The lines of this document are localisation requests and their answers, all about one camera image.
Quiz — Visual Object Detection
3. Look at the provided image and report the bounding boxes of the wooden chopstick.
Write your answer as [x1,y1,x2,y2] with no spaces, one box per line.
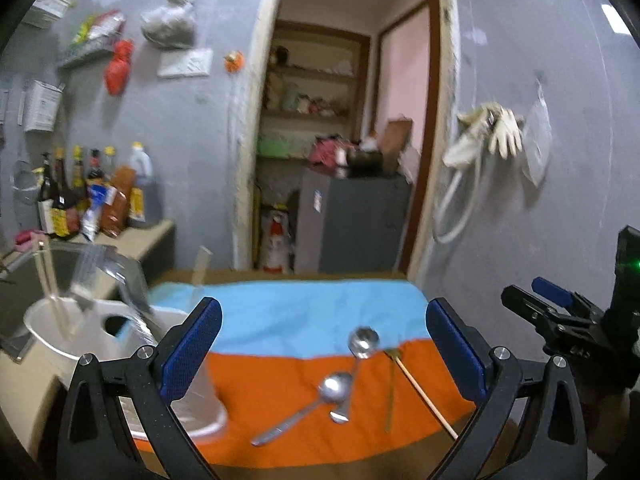
[191,246,212,304]
[31,238,72,344]
[394,356,458,441]

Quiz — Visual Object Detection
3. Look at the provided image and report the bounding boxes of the white plastic utensil holder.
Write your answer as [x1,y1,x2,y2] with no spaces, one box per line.
[22,297,230,444]

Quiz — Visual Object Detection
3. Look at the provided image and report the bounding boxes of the steel fork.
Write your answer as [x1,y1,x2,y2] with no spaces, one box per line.
[68,245,107,321]

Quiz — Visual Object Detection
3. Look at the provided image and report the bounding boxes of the large steel ladle spoon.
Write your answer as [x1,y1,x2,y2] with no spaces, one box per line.
[330,326,380,425]

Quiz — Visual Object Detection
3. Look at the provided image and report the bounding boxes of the steel spoon patterned handle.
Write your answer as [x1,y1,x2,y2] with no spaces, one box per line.
[250,372,352,446]

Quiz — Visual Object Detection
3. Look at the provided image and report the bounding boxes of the stainless steel sink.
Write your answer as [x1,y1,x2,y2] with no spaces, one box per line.
[1,242,154,362]

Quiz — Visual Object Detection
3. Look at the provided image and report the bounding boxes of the clear plastic bag on hook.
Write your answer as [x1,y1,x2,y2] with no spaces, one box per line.
[521,82,552,188]

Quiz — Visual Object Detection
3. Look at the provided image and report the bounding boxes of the striped blue orange brown cloth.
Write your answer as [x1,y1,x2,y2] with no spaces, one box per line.
[150,278,474,479]

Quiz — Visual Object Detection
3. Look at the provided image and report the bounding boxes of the orange-brown spice packet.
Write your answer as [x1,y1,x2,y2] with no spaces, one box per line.
[100,165,136,238]

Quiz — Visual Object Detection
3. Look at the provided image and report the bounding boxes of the large oil jug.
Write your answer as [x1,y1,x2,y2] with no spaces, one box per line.
[128,142,162,229]

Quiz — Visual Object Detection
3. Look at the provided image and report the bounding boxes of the white rubber gloves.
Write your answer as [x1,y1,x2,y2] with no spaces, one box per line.
[442,102,523,170]

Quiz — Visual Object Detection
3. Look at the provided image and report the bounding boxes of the white red rice sack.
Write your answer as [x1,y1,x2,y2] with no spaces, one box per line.
[258,209,291,274]

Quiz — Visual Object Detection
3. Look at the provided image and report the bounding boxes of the brown sauce bottle yellow label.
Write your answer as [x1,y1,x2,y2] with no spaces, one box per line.
[52,148,80,240]

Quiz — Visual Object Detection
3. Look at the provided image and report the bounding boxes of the blue white seasoning packet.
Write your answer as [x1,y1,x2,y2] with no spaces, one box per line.
[80,184,106,243]

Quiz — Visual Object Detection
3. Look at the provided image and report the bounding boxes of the grey cabinet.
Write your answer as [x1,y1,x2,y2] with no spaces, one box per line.
[294,168,411,274]

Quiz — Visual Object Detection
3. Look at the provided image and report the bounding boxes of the dark soy sauce bottle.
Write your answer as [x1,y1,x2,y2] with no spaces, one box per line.
[37,152,61,235]

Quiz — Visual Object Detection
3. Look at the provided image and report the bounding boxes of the dark metal bowl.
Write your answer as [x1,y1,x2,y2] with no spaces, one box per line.
[346,150,383,178]

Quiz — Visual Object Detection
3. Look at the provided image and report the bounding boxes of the green box on shelf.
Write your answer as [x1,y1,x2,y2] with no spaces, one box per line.
[257,138,290,159]

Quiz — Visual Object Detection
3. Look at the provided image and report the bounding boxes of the red plastic bag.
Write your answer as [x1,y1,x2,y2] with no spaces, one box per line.
[103,39,134,96]

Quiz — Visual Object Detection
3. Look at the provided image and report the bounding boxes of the wooden shelf unit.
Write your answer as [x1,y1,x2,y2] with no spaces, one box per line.
[258,20,370,160]

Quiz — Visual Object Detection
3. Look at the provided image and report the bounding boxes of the clear bag of dried goods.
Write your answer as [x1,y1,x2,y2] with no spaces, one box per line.
[140,0,196,49]

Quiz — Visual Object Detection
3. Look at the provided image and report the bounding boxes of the white hose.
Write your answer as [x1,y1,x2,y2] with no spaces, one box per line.
[432,123,494,246]

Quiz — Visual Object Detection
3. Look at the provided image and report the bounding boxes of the white wall box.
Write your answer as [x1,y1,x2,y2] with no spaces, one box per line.
[23,80,65,132]

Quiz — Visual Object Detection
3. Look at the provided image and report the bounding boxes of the white wall power socket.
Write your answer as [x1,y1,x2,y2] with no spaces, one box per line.
[157,48,214,79]

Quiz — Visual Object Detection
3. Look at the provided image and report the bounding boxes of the orange wall hook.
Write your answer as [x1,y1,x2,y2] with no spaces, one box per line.
[224,50,245,74]

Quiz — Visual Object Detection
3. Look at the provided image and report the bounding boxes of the grey wall spice shelf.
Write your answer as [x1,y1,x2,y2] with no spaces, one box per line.
[56,35,120,70]

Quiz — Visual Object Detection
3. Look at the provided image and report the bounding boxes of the white wall basket rack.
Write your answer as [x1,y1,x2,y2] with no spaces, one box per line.
[22,0,74,29]

